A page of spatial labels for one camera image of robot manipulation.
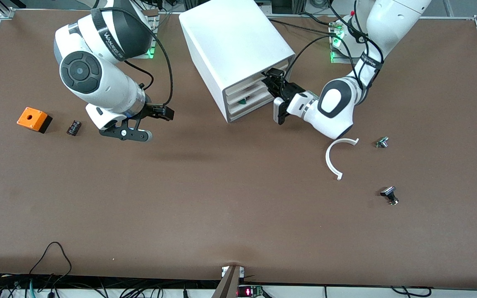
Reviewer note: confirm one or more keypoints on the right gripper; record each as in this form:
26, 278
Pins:
153, 110

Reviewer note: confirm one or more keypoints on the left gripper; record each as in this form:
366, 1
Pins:
291, 91

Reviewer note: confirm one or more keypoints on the white rectangular tray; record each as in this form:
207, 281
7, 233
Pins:
251, 90

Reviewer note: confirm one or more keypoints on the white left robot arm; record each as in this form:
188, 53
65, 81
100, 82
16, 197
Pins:
338, 103

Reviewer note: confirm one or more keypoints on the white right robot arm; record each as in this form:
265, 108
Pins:
97, 78

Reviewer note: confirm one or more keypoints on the cream cabinet drawer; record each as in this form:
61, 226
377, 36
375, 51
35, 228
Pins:
251, 81
255, 98

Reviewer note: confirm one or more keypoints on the white drawer cabinet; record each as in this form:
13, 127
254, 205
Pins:
230, 41

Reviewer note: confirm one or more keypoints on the orange button box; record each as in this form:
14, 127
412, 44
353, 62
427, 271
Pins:
31, 117

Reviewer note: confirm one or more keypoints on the black push button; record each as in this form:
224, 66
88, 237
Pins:
389, 193

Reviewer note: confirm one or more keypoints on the small green part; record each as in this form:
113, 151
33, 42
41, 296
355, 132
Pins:
244, 100

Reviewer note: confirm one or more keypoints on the small black contact block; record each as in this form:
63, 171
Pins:
74, 128

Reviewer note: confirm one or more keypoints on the small metal green component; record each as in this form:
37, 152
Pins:
381, 142

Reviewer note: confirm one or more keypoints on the red display circuit board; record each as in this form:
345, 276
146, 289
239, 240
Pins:
249, 291

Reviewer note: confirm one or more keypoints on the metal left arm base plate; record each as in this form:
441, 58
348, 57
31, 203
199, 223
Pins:
338, 58

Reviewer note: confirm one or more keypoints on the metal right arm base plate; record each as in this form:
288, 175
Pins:
155, 25

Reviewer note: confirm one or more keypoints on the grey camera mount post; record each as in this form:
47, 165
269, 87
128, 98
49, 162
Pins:
230, 283

